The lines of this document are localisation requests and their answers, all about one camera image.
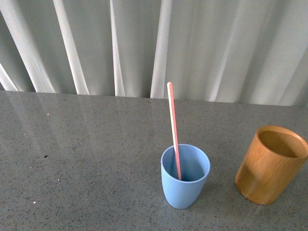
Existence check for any blue plastic cup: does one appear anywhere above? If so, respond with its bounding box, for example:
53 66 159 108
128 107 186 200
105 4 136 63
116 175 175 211
161 144 211 209

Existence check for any bamboo chopstick holder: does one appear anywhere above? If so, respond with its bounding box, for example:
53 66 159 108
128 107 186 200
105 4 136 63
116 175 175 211
235 125 308 205

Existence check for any white pleated curtain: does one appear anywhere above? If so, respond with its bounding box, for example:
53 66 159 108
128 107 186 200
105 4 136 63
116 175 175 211
0 0 308 106

